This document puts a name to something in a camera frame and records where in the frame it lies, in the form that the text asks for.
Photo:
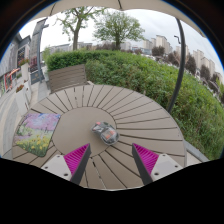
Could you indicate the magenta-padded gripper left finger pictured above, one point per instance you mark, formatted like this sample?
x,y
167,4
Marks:
x,y
56,166

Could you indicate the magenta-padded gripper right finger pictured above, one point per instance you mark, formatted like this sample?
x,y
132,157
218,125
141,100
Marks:
x,y
166,166

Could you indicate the grey patterned computer mouse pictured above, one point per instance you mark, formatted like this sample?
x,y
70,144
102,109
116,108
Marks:
x,y
106,133

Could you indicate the flower landscape print mouse pad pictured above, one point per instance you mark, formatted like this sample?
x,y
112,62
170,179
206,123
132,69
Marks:
x,y
36,133

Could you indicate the white planter with orange flowers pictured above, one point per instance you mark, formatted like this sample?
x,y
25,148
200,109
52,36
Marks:
x,y
22,101

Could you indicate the green hedge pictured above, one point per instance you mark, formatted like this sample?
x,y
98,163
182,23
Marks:
x,y
150,80

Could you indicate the brown slatted chair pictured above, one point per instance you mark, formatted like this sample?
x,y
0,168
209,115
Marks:
x,y
68,76

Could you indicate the black curved umbrella pole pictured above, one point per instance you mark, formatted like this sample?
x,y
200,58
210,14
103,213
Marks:
x,y
180,66

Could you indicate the white planter with red flowers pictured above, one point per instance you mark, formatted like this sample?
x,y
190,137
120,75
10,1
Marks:
x,y
24,70

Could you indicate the grey shop building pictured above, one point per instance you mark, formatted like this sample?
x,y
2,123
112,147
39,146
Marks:
x,y
10,60

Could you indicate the tall dark sign pillar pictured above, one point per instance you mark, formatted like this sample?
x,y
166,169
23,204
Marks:
x,y
35,50

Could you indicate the group of apartment buildings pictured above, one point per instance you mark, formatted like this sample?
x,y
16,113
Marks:
x,y
161,41

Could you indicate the sparse-leaved tree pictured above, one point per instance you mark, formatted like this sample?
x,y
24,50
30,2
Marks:
x,y
76,33

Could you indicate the round leafy green tree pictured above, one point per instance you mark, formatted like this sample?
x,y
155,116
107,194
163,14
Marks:
x,y
118,26

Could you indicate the beige umbrella canopy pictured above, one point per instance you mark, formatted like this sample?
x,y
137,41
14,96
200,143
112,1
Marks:
x,y
143,4

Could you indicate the grey metal chair frame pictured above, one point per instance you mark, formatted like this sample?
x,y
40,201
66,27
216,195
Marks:
x,y
196,151

